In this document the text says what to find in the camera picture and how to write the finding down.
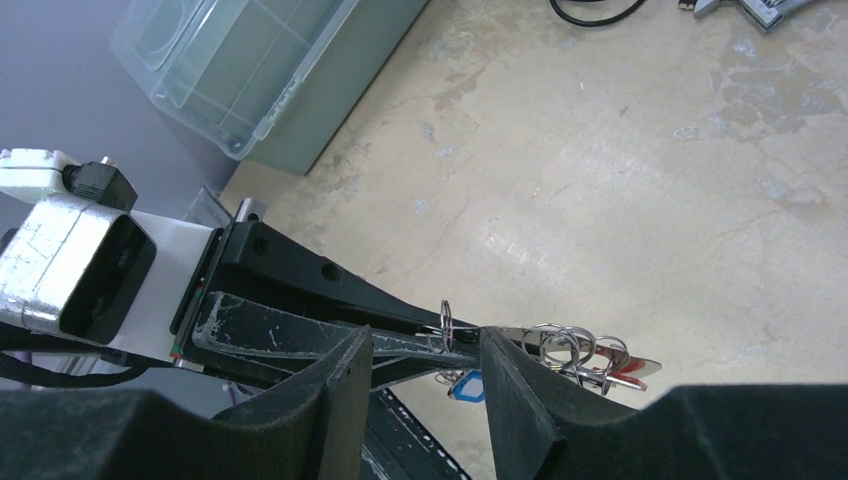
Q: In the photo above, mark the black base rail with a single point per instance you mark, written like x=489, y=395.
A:
x=398, y=446

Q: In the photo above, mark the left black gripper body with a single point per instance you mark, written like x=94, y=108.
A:
x=184, y=353

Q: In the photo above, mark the clear plastic storage box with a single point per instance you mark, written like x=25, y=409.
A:
x=265, y=81

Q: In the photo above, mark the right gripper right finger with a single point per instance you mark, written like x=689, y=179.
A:
x=544, y=426

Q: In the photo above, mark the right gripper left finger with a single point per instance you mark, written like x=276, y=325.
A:
x=310, y=426

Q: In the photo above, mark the red key tag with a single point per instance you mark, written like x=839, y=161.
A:
x=621, y=369

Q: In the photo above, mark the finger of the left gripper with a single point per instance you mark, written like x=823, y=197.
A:
x=235, y=326
x=259, y=264

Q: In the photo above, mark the large metal key ring plate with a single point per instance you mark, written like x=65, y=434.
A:
x=569, y=351

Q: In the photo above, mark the blue key tag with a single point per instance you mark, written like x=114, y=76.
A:
x=468, y=387

